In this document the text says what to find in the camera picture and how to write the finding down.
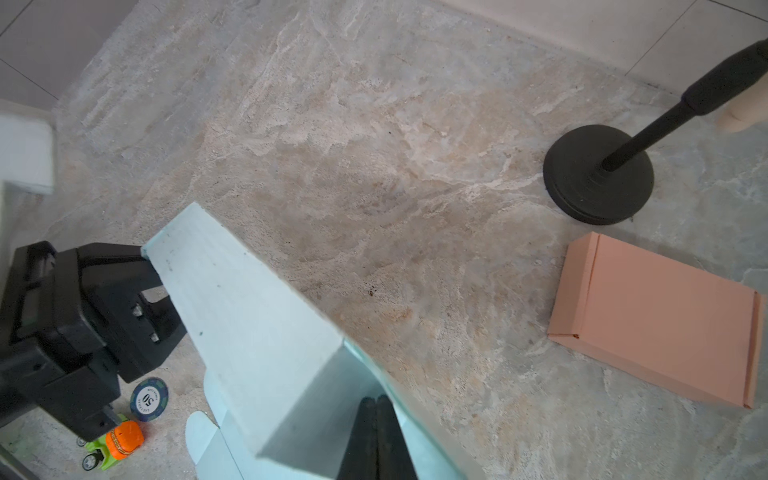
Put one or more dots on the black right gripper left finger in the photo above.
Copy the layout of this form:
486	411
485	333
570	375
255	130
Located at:
360	460

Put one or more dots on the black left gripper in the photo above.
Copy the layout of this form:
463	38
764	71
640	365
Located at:
76	323

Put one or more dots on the beige microphone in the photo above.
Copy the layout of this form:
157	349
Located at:
746	109

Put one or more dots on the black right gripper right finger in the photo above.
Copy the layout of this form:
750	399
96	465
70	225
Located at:
394	461

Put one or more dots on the pink paper box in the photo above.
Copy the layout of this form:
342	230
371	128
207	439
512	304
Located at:
663	321

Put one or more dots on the small colourful toy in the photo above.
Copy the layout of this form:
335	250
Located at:
114	446

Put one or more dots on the light blue cardboard box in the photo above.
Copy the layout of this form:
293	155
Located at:
283	382

